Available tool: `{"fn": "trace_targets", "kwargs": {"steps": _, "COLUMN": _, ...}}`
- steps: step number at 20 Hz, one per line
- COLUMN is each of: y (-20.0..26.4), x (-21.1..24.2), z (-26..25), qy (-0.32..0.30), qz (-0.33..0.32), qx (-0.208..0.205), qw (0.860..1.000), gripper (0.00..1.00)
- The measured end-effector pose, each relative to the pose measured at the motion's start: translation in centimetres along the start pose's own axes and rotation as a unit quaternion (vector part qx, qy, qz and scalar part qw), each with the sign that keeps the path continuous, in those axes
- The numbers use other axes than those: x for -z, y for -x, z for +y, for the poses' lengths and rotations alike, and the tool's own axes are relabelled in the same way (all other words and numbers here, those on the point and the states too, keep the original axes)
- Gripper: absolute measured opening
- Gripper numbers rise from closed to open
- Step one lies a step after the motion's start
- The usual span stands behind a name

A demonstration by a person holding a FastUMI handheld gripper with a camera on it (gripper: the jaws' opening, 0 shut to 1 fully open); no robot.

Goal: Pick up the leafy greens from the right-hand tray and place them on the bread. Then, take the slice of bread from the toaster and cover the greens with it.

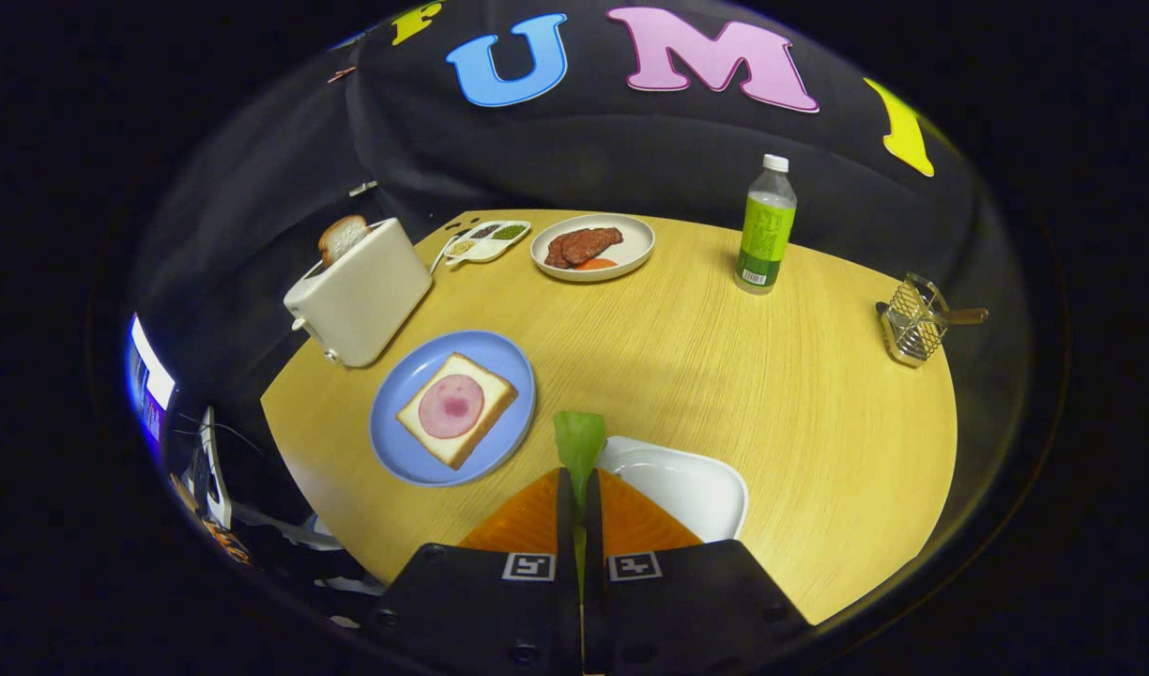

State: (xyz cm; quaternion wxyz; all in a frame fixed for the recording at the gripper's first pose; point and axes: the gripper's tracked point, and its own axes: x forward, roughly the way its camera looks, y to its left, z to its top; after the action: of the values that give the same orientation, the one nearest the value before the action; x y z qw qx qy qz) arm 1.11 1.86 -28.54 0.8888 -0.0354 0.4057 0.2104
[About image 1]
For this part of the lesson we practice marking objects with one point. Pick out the green lettuce leaf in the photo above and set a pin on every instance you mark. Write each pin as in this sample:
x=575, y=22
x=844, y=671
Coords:
x=579, y=441

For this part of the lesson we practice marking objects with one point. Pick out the white square plate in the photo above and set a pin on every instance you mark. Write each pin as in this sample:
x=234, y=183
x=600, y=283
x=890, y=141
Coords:
x=687, y=488

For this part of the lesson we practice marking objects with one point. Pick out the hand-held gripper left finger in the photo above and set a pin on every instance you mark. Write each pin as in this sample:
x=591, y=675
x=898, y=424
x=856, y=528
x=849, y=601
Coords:
x=565, y=526

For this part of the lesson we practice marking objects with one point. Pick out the pile of brown beans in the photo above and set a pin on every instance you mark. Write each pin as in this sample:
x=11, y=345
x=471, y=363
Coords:
x=485, y=230

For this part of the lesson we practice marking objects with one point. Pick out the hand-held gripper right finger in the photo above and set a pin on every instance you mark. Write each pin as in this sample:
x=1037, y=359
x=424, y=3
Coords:
x=594, y=526

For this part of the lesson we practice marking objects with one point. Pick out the pink ham slice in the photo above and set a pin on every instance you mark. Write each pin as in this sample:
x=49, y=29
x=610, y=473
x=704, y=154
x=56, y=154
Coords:
x=451, y=407

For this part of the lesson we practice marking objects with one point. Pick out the white toaster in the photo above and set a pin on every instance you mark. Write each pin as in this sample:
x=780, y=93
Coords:
x=368, y=296

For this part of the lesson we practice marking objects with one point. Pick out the white divided dish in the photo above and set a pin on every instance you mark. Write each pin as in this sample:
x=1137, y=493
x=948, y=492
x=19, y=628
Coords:
x=490, y=251

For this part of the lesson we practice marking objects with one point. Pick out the orange tomato slice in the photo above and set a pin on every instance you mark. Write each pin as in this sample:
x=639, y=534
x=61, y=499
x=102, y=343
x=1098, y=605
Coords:
x=595, y=265

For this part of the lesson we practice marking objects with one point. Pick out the toasted bread slice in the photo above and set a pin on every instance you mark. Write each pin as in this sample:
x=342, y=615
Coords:
x=343, y=238

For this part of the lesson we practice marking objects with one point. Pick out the pile of green beans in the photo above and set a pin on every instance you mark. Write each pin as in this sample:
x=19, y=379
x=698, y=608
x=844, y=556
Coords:
x=510, y=232

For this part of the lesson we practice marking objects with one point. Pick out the blue round plate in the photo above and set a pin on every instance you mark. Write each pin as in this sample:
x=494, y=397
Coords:
x=396, y=446

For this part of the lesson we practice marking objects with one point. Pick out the white round plate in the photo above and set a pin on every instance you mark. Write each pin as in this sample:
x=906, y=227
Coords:
x=631, y=239

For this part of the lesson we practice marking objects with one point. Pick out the green label water bottle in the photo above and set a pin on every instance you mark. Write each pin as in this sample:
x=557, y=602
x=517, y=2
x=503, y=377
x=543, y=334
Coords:
x=765, y=235

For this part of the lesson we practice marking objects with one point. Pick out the bread slice with ham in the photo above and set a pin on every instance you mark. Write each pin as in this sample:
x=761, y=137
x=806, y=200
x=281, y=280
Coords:
x=493, y=387

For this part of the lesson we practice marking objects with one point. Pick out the computer monitor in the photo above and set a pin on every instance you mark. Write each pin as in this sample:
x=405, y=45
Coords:
x=152, y=376

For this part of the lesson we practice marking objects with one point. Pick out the white cloth clip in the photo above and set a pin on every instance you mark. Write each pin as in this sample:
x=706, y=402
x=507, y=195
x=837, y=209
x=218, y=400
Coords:
x=363, y=188

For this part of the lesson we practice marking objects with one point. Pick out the pile of yellow beans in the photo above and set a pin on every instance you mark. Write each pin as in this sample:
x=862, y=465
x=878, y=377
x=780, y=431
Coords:
x=460, y=248

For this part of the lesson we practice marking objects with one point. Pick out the black backdrop cloth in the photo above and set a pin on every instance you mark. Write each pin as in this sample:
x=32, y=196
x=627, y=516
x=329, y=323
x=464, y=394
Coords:
x=631, y=160

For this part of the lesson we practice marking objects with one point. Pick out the brown meat slices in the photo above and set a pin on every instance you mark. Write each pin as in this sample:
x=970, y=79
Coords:
x=584, y=246

